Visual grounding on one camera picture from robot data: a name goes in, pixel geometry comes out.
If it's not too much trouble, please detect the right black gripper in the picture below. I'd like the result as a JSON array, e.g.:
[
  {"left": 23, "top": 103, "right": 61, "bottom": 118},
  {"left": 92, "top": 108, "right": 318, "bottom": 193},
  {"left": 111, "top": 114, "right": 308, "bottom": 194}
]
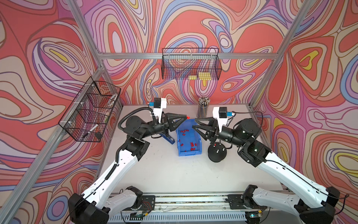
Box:
[{"left": 192, "top": 116, "right": 247, "bottom": 147}]

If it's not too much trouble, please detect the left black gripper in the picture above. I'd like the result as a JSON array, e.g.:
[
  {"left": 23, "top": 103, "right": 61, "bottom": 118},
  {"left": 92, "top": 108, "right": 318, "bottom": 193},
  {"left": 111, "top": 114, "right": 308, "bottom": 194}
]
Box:
[{"left": 138, "top": 114, "right": 185, "bottom": 141}]

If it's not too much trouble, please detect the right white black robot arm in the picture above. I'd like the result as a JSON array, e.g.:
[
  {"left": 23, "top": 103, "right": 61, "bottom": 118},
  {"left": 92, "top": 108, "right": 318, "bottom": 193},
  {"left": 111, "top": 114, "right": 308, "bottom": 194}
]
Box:
[{"left": 193, "top": 117, "right": 340, "bottom": 224}]

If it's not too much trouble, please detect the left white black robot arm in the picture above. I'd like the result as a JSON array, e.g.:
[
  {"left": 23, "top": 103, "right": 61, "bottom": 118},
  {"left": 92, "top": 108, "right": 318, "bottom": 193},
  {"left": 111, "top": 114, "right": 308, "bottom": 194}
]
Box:
[{"left": 67, "top": 107, "right": 188, "bottom": 224}]

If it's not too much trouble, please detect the black round screw base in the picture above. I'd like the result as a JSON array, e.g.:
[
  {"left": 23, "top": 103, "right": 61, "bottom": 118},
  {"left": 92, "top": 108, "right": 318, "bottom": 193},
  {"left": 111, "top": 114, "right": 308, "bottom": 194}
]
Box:
[{"left": 208, "top": 142, "right": 227, "bottom": 163}]

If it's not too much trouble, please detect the blue plastic parts bin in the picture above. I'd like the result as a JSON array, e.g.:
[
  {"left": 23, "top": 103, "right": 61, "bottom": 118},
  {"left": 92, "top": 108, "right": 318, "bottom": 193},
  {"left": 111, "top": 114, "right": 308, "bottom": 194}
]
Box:
[{"left": 176, "top": 119, "right": 202, "bottom": 156}]

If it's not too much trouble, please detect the mesh pencil cup with pencils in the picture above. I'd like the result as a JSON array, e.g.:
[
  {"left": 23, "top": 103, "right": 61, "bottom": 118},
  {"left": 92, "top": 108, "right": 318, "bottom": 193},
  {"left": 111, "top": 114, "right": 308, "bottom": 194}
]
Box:
[{"left": 197, "top": 97, "right": 210, "bottom": 118}]

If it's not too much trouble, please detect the yellow sticky note pad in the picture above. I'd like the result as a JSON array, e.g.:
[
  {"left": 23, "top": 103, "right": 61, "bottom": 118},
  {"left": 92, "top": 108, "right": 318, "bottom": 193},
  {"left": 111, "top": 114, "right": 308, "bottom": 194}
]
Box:
[{"left": 198, "top": 72, "right": 212, "bottom": 81}]

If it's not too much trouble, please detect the white marker pen in basket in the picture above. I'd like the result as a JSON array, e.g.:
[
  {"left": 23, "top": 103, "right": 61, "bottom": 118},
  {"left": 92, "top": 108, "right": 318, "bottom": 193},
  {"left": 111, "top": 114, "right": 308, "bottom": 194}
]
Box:
[{"left": 82, "top": 124, "right": 98, "bottom": 138}]

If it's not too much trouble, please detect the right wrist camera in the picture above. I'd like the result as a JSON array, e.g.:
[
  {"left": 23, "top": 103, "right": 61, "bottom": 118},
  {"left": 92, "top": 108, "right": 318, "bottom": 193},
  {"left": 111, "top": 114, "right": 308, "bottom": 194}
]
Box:
[{"left": 213, "top": 106, "right": 235, "bottom": 132}]

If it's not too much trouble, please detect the black wire basket back wall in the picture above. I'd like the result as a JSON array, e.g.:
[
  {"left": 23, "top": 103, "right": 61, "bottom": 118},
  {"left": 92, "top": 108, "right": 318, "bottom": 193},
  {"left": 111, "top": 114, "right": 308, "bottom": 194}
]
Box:
[{"left": 161, "top": 47, "right": 222, "bottom": 81}]

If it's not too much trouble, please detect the black wire basket wall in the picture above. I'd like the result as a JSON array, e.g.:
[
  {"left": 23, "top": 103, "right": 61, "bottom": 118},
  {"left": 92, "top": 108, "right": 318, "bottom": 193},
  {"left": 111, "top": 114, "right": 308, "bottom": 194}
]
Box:
[
  {"left": 161, "top": 47, "right": 222, "bottom": 81},
  {"left": 58, "top": 77, "right": 121, "bottom": 142}
]

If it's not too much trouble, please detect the black wire basket left wall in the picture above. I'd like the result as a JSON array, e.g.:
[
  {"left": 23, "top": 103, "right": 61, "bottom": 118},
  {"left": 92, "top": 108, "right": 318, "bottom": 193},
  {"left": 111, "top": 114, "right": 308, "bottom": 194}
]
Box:
[{"left": 58, "top": 77, "right": 121, "bottom": 142}]

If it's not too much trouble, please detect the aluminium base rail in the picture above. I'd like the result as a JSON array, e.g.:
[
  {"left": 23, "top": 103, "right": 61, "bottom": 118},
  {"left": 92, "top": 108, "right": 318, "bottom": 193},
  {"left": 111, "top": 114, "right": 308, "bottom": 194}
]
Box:
[{"left": 75, "top": 191, "right": 311, "bottom": 224}]

